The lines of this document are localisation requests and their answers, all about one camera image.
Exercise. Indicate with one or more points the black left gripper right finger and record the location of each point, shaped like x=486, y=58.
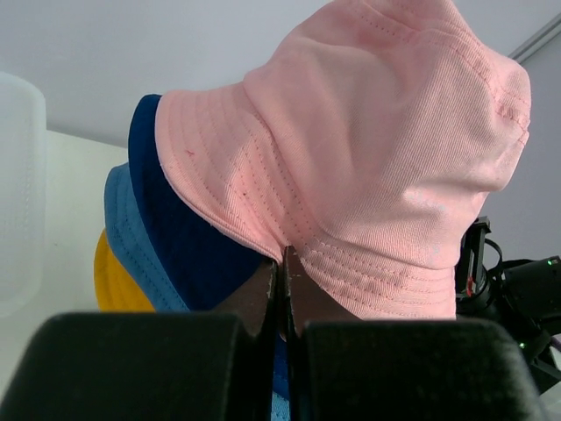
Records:
x=344, y=368

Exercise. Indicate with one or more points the dark blue bucket hat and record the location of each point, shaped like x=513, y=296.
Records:
x=160, y=209

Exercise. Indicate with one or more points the pink hat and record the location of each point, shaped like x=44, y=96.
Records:
x=368, y=142

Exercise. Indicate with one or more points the white plastic basket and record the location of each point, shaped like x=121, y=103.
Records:
x=23, y=191

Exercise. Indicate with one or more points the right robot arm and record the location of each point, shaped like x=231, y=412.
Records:
x=523, y=296

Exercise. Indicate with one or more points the yellow bucket hat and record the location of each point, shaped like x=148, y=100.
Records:
x=115, y=290

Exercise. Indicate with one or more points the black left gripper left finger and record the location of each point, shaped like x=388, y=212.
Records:
x=212, y=365

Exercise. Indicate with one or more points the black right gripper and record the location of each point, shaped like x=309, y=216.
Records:
x=478, y=289

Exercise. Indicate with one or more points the light blue bucket hat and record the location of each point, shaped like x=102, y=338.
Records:
x=144, y=254

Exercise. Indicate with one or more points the aluminium frame post right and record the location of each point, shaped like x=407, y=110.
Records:
x=537, y=41

